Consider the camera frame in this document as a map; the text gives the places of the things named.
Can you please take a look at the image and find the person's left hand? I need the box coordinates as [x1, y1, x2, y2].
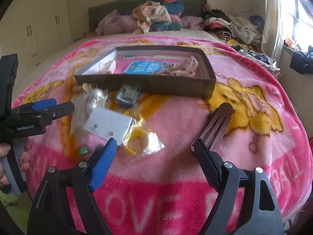
[0, 139, 32, 189]

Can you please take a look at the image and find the pink plush green-eyed toy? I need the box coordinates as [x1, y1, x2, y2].
[78, 134, 107, 156]

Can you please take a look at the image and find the pink fluffy cushion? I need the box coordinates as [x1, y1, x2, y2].
[181, 16, 205, 30]

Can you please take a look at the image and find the clear box of rhinestone clips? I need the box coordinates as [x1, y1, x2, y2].
[116, 81, 141, 108]

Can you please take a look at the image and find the dark shallow cardboard box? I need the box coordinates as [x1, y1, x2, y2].
[74, 45, 216, 99]

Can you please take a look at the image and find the white pearl hair accessory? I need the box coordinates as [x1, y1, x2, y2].
[85, 88, 108, 115]

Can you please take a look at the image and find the pink cartoon fleece blanket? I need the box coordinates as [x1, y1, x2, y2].
[15, 36, 312, 234]

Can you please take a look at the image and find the beige bed sheet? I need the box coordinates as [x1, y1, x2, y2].
[12, 29, 220, 101]

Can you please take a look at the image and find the cream built-in wardrobe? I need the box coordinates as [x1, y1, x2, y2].
[1, 0, 73, 82]

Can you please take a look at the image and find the dark blue floral quilt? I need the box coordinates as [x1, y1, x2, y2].
[118, 0, 183, 32]

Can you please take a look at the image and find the floral basket of clothes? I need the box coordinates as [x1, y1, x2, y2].
[238, 49, 281, 79]

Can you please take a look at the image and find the dark green headboard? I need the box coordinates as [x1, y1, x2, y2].
[88, 0, 207, 32]

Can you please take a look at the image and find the window with dark frame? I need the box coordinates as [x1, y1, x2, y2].
[281, 0, 312, 52]

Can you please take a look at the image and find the pile of assorted clothes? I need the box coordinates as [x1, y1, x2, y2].
[203, 4, 265, 52]

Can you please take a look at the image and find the cream curtain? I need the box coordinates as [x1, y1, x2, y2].
[261, 0, 284, 63]

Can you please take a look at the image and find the yellow item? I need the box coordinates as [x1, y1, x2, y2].
[122, 125, 165, 158]

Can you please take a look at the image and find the black jacket on windowsill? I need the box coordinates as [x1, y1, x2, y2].
[290, 45, 313, 75]

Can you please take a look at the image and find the orange floral crumpled cloth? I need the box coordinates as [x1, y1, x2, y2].
[132, 1, 171, 34]

